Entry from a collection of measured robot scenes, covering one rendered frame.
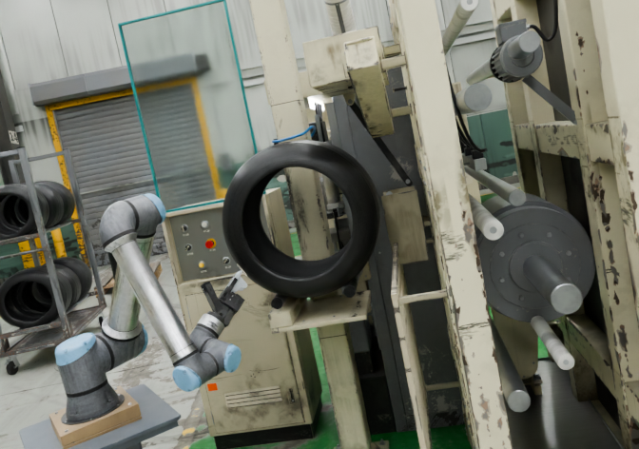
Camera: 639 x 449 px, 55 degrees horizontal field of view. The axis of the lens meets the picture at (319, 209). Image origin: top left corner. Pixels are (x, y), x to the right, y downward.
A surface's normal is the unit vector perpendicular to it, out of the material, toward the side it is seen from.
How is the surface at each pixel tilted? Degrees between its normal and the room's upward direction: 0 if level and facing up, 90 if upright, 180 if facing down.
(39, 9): 90
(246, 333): 90
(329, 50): 90
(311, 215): 90
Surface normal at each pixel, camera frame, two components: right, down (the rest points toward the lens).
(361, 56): -0.18, -0.18
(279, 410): -0.13, 0.13
